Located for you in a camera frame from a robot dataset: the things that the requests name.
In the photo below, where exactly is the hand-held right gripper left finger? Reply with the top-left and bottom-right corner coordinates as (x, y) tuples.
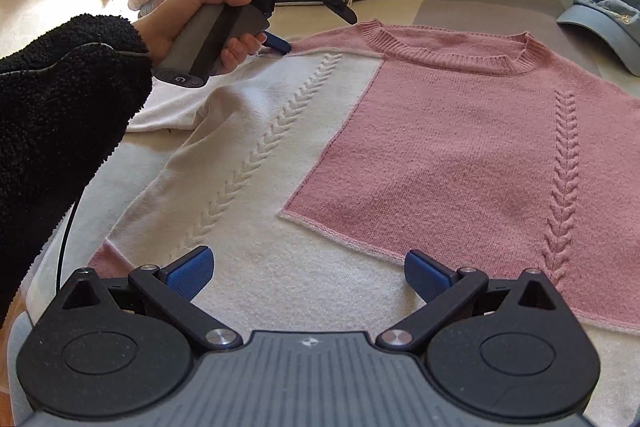
(62, 245), (243, 351)

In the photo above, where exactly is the blue cap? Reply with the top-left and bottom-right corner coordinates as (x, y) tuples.
(556, 0), (640, 78)

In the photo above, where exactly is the black cable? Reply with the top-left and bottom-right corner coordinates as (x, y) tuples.
(56, 201), (79, 279)

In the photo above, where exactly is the person's left hand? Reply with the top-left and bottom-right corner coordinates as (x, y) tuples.
(131, 0), (268, 75)

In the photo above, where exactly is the pink and white sweater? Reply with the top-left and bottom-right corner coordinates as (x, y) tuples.
(87, 19), (640, 427)

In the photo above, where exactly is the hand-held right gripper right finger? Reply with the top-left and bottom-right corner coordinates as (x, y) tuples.
(375, 249), (558, 351)

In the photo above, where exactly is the person's left forearm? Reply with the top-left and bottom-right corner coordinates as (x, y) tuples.
(0, 14), (153, 318)

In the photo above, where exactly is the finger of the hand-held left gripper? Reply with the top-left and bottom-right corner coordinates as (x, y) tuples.
(322, 0), (359, 26)
(260, 31), (292, 56)

